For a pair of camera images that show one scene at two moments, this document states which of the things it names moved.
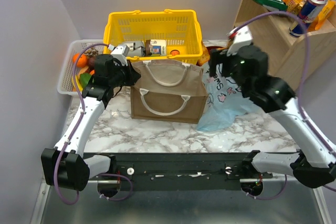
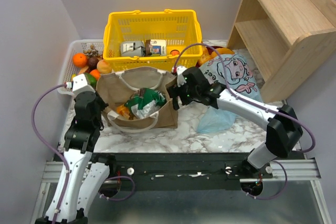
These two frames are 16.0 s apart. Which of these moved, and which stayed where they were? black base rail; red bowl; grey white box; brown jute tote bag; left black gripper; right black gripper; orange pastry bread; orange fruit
Moved: left black gripper; brown jute tote bag; right black gripper
Stayed: red bowl; grey white box; orange pastry bread; orange fruit; black base rail
